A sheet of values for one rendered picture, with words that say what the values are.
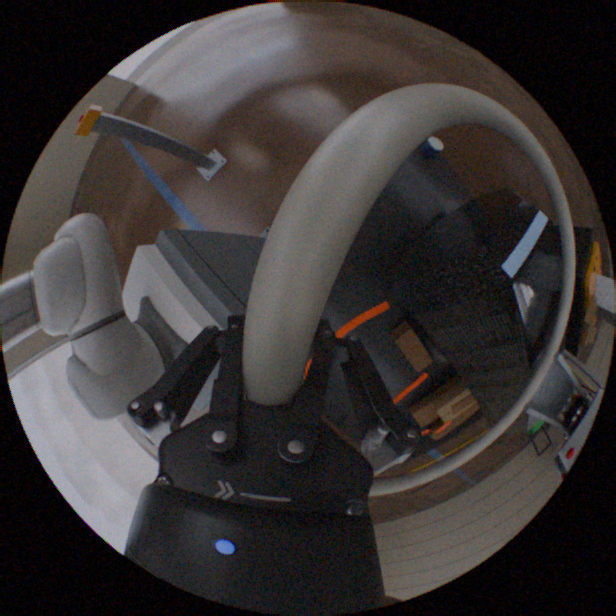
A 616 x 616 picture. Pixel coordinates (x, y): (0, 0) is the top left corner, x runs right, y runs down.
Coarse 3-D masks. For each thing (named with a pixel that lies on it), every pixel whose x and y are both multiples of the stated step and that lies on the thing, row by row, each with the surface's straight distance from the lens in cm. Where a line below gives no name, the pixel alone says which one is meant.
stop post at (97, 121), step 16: (96, 112) 106; (80, 128) 108; (96, 128) 110; (112, 128) 112; (128, 128) 114; (144, 128) 117; (144, 144) 121; (160, 144) 125; (176, 144) 129; (192, 160) 142; (208, 160) 150; (224, 160) 153; (208, 176) 155
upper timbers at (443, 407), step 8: (448, 392) 160; (456, 392) 157; (464, 392) 156; (440, 400) 158; (448, 400) 155; (456, 400) 157; (440, 408) 154; (448, 408) 159; (464, 408) 171; (440, 416) 162; (448, 416) 167; (456, 416) 173
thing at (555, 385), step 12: (540, 360) 47; (564, 360) 48; (552, 372) 55; (564, 372) 58; (552, 384) 58; (564, 384) 67; (576, 384) 65; (540, 396) 56; (552, 396) 63; (564, 396) 73; (528, 408) 45; (540, 408) 57; (552, 408) 69; (552, 420) 64
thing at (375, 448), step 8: (384, 424) 9; (368, 432) 10; (376, 432) 9; (384, 432) 9; (368, 440) 9; (376, 440) 9; (384, 440) 10; (368, 448) 9; (376, 448) 9; (384, 448) 9; (392, 448) 9; (368, 456) 9; (376, 456) 9; (384, 456) 9; (392, 456) 9; (400, 456) 9; (408, 456) 10; (376, 464) 9; (384, 464) 9; (392, 464) 10; (376, 472) 9
